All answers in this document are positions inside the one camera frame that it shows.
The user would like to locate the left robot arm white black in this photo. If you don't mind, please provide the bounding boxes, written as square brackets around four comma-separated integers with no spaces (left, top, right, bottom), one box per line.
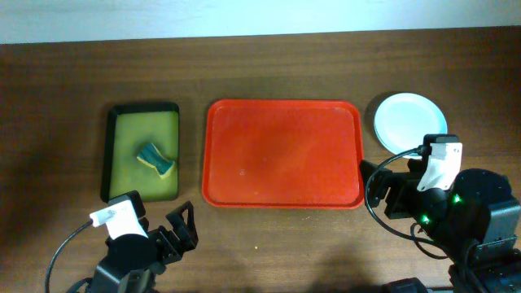
[85,199,199,293]

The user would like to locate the green yellow sponge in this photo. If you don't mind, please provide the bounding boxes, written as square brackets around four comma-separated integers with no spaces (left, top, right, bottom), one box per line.
[136,143,177,179]

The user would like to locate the red plastic tray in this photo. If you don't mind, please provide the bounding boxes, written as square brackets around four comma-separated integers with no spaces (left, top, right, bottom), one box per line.
[202,99,364,209]

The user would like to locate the light blue plate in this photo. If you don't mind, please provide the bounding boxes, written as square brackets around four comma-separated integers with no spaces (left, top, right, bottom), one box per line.
[374,93,448,155]

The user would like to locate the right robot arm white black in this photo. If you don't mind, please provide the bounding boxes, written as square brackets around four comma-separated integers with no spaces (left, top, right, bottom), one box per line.
[360,160,520,292]

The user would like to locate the black tray with soapy water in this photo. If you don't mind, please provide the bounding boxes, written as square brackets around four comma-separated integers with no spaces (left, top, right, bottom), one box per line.
[100,102,180,202]

